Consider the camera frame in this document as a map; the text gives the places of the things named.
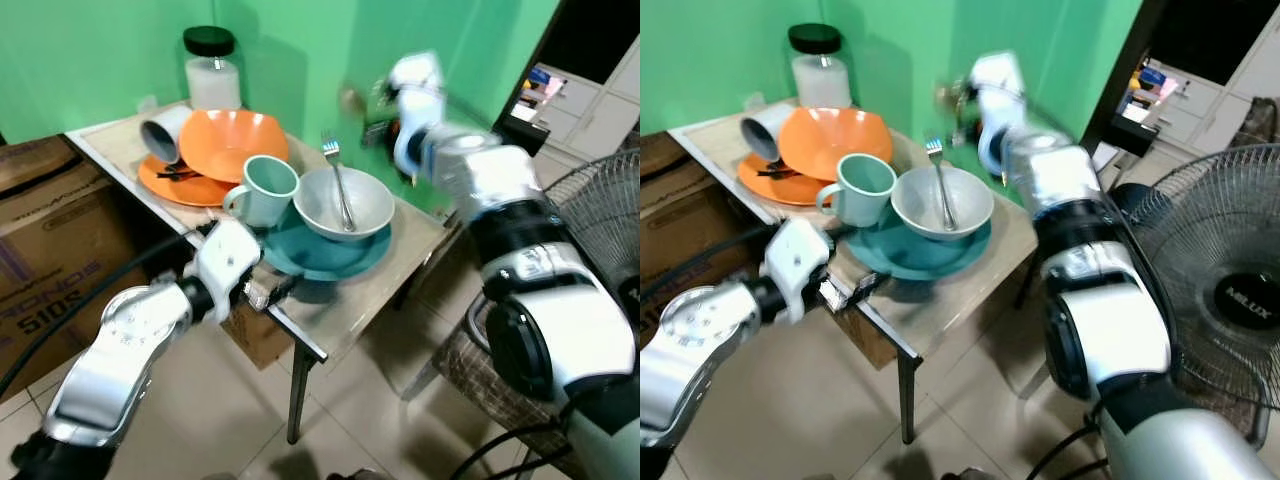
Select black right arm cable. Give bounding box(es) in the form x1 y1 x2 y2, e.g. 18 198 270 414
1024 420 1113 480
448 424 573 480

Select dark teal plate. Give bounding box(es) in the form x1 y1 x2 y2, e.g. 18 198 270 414
850 214 994 282
254 214 394 284

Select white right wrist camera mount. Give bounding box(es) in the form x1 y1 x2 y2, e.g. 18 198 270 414
968 51 1033 177
385 51 449 179

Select large printed cardboard box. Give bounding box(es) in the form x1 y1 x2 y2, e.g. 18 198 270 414
0 134 161 379
640 130 703 353

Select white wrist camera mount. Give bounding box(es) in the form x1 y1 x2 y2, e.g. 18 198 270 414
184 219 264 324
385 51 449 179
759 217 834 324
968 51 1033 177

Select white drawer cabinet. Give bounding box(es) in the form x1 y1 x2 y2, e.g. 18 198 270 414
1098 38 1280 186
508 35 641 166

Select beige table with metal legs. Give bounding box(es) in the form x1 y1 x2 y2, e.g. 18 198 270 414
667 97 1043 447
64 98 453 447

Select brown wicker stool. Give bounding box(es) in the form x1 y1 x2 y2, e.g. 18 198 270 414
430 318 583 473
1168 380 1273 449

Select pale teal mug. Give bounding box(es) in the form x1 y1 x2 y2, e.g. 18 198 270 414
221 154 301 230
815 152 899 229

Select glass jar with black lid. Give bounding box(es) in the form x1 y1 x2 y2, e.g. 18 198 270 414
788 23 854 110
183 25 244 112

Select small plain cardboard box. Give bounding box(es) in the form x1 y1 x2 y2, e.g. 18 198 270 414
221 300 297 372
838 308 903 372

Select black electric fan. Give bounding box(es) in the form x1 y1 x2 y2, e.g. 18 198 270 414
1112 142 1280 413
543 148 641 301

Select silver metal fork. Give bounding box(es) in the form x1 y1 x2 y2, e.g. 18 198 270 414
321 137 358 233
925 136 962 233

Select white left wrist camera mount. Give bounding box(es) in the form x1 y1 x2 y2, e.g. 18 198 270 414
759 217 834 324
184 219 264 324

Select white cup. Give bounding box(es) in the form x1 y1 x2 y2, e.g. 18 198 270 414
740 102 798 164
139 104 197 167

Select orange bowl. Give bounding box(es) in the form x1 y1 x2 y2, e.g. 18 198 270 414
179 108 291 184
777 106 897 182

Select colourful packets on shelf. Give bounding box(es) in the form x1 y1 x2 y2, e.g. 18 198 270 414
519 64 569 113
1124 64 1183 127

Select white bowl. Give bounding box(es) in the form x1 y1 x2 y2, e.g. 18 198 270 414
889 164 997 242
292 165 397 244

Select orange plate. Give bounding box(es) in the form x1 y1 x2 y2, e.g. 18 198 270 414
137 152 241 209
736 152 837 207

